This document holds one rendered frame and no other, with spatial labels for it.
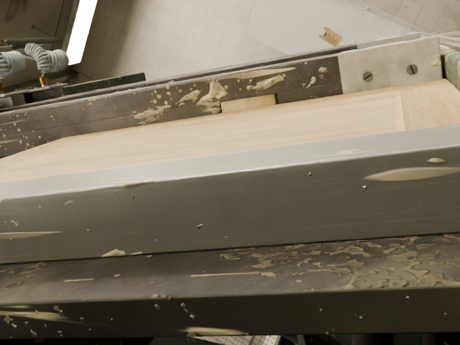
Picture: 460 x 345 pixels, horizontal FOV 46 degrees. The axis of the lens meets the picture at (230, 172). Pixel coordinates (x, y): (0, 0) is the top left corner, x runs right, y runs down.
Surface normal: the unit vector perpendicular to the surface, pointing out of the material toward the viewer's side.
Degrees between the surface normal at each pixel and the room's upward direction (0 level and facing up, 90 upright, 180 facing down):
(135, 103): 90
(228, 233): 90
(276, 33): 90
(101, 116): 90
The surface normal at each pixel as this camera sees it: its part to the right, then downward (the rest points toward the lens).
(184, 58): -0.32, 0.33
